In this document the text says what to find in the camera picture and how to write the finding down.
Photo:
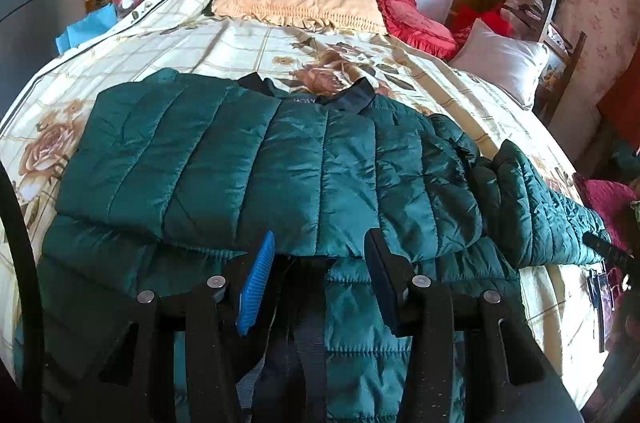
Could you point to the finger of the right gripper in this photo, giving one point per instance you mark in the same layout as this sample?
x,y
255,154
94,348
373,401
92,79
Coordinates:
x,y
611,254

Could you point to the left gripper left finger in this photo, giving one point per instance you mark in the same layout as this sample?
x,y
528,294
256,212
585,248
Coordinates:
x,y
255,275

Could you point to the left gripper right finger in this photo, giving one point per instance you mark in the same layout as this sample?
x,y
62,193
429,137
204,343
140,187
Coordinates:
x,y
416,306

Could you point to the green quilted puffer jacket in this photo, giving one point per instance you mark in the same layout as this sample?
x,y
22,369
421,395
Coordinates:
x,y
158,184

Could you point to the magenta blanket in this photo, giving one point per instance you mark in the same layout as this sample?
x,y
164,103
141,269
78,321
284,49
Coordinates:
x,y
613,202

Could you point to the cream floral checked bedspread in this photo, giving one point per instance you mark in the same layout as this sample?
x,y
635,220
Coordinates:
x,y
186,36

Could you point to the white pillow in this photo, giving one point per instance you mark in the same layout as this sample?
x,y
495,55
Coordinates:
x,y
512,65

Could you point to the red ruffled pillow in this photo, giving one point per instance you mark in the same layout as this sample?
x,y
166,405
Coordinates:
x,y
405,22

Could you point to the blue bag beside bed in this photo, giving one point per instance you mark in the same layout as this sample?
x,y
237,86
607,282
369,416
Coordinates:
x,y
94,24

